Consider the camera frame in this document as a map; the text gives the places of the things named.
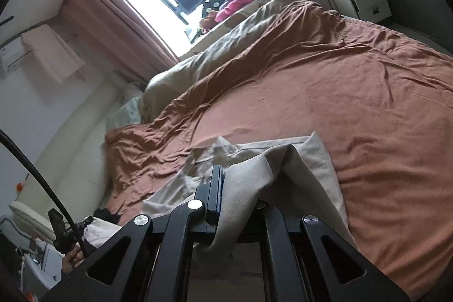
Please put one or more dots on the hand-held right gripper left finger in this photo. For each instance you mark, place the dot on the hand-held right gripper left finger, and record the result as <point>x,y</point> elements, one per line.
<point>216,188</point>

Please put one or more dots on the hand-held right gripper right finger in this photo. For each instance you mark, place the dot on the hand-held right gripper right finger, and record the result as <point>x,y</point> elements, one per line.
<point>276,234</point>

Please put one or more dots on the beige jacket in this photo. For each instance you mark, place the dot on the beige jacket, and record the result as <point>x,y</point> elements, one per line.
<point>300,174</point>

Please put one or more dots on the black folded clothes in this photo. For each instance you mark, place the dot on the black folded clothes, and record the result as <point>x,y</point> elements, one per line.
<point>108,214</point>

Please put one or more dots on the person's left hand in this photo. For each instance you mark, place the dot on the person's left hand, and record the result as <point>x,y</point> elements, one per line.
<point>72,259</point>

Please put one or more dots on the white bedside cabinet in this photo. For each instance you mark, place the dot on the white bedside cabinet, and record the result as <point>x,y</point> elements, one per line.
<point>49,266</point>

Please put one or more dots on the cream padded headboard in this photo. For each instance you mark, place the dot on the cream padded headboard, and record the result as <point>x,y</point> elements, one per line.
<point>70,146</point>

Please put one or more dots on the light green pillow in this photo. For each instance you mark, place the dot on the light green pillow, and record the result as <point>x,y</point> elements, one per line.
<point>125,114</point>

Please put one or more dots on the beige duvet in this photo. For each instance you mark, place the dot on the beige duvet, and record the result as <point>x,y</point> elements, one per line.
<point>212,54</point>

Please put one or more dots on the brown blanket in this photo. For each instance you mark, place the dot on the brown blanket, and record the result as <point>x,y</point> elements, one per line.
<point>318,93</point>

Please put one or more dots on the brown plush toy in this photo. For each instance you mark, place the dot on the brown plush toy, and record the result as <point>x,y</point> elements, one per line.
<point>208,20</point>

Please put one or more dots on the pink cloth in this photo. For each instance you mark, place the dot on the pink cloth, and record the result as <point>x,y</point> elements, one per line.
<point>233,8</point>

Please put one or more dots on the black plush toy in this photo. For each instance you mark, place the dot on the black plush toy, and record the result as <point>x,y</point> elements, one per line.
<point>214,4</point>

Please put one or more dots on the cream hanging cloth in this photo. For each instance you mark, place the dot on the cream hanging cloth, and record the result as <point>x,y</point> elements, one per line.
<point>53,50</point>

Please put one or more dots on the white air conditioner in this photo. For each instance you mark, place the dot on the white air conditioner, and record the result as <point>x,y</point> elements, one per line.
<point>14,54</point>

